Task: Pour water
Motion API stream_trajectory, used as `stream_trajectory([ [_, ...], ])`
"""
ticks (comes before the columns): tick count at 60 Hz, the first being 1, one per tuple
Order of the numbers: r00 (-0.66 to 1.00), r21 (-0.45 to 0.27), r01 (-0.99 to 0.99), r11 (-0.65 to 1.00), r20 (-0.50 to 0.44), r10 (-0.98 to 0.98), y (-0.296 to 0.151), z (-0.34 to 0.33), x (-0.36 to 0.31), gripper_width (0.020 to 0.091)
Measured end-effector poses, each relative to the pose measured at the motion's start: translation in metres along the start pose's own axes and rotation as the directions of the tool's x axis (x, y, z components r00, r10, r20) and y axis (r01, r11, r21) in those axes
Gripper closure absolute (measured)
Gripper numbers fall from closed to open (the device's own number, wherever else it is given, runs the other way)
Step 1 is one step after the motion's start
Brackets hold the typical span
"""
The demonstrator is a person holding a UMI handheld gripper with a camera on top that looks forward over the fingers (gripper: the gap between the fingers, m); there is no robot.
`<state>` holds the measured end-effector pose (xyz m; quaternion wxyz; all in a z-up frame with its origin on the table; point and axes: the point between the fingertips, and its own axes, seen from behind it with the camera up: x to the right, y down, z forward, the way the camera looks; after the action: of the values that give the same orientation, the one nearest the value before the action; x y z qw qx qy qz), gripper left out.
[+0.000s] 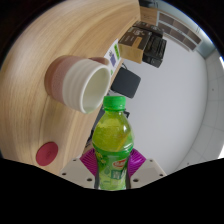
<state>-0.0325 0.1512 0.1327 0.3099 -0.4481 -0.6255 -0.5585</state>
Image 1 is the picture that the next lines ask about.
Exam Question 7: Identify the white and brown ribbed cup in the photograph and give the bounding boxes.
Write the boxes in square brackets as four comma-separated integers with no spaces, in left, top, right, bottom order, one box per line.
[44,54,112,115]

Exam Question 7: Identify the green drink bottle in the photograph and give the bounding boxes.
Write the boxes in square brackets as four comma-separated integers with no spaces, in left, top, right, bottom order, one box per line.
[91,94,135,191]

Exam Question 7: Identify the wooden glass-door cabinet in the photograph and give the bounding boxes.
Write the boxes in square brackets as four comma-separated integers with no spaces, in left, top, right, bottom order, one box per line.
[156,9,203,53]

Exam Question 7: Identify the tan cardboard box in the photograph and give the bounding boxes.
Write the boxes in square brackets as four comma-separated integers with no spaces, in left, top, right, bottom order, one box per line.
[118,30,153,64]

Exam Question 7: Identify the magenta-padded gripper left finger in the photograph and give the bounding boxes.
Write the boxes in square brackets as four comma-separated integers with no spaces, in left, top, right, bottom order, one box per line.
[59,148,99,190]

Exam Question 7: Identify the flat round red coaster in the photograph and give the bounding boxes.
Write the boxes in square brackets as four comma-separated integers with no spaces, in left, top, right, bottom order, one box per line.
[35,141,60,167]

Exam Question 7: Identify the black padded office chair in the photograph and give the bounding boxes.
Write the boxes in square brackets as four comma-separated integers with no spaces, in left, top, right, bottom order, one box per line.
[110,67,142,99]

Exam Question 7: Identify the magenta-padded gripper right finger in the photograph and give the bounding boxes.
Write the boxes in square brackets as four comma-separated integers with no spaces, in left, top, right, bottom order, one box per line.
[126,148,168,190]

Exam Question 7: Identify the green and purple printed leaflet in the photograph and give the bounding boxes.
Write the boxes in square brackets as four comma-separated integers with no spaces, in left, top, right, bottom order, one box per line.
[104,38,122,76]

